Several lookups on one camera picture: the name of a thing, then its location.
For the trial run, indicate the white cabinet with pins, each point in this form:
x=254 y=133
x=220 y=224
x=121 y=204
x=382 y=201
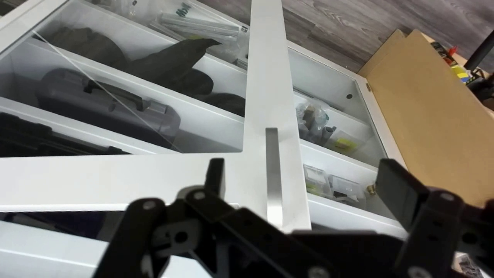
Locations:
x=330 y=133

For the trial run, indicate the wooden shelf unit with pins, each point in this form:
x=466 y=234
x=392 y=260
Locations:
x=444 y=133

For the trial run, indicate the silver door handle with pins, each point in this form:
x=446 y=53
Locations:
x=274 y=176

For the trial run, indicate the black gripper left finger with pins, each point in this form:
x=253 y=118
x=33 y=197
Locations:
x=200 y=224

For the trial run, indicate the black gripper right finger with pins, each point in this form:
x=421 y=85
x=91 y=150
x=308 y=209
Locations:
x=439 y=224

